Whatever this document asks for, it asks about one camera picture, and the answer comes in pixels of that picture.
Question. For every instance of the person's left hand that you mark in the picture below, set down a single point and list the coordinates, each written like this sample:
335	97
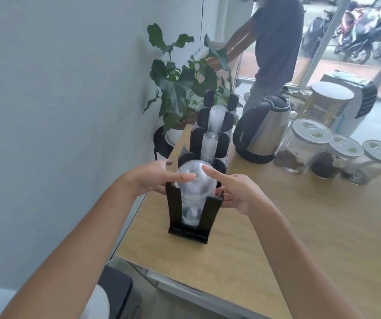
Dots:
144	178

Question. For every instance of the person's right hand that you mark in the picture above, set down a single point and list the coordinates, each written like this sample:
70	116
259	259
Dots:
243	194

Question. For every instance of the person's left thumb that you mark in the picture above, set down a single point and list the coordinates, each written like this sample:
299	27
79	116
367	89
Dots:
165	162

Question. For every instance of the clear dome lid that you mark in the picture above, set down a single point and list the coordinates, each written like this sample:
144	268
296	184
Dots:
193	186

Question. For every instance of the black cup holder rack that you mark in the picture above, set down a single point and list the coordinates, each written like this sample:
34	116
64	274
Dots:
210	212

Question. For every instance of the person's right forearm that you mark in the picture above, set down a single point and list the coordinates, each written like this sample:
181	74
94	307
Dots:
296	262

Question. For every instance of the person's left forearm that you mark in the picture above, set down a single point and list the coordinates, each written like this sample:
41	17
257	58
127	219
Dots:
77	249

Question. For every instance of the black plant stand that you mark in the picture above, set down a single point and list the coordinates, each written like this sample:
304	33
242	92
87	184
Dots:
160	146

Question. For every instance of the white plant pot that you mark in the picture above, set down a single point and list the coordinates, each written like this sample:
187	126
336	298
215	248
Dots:
174	135

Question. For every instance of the stack of clear plastic cups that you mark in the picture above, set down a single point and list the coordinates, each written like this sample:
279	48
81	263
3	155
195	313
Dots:
217	119
209	147

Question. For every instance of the stack of clear lids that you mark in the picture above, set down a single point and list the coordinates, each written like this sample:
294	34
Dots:
190	215

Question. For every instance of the green leafy plant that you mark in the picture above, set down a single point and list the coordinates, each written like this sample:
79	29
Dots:
174	86

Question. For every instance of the steel electric kettle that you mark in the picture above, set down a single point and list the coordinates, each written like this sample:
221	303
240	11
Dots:
263	132

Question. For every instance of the glass jar with white lid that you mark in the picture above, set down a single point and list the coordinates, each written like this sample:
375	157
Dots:
300	146
373	166
336	159

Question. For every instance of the black bin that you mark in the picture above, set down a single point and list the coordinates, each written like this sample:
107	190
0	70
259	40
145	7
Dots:
117	292

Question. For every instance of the large tin with white lid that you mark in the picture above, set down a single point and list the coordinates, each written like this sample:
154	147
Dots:
326	102

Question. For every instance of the dark scooter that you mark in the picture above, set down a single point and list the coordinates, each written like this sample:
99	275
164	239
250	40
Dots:
316	34

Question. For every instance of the folded paper packet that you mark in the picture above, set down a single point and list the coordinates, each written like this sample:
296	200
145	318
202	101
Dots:
348	76

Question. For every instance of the white portable air cooler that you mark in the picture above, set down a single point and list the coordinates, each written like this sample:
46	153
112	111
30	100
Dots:
363	102

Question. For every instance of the pink and black motorcycle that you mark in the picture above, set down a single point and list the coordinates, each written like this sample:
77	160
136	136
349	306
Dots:
363	29

